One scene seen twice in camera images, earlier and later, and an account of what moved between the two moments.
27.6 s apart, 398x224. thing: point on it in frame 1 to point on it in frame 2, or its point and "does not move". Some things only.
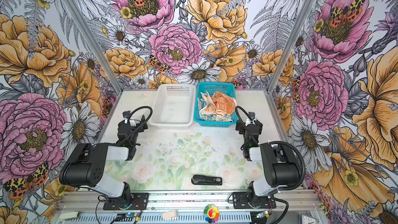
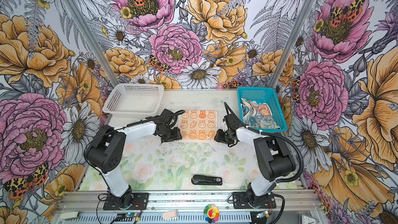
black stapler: (206, 180) does not move
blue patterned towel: (213, 117) to (257, 115)
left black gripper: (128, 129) to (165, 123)
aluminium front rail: (71, 201) does not move
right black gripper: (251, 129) to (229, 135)
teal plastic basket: (226, 88) to (266, 95)
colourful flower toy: (212, 213) does not move
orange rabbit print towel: (221, 105) to (198, 125)
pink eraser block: (169, 214) does not move
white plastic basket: (173, 106) to (135, 99)
